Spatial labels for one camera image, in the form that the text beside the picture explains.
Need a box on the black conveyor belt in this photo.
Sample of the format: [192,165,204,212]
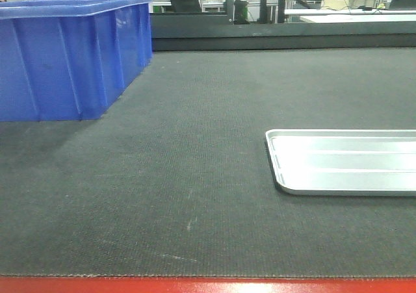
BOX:
[1,48,415,277]

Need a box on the blue plastic crate on conveyor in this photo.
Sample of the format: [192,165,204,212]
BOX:
[1,0,152,121]

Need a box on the red conveyor edge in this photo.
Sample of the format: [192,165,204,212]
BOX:
[1,277,415,292]

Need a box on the silver metal tray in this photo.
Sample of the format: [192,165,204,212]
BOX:
[265,129,415,197]

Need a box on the white background table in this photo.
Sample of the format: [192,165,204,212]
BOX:
[285,9,415,23]

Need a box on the black conveyor rear rail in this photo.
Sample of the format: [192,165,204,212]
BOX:
[151,14,415,51]

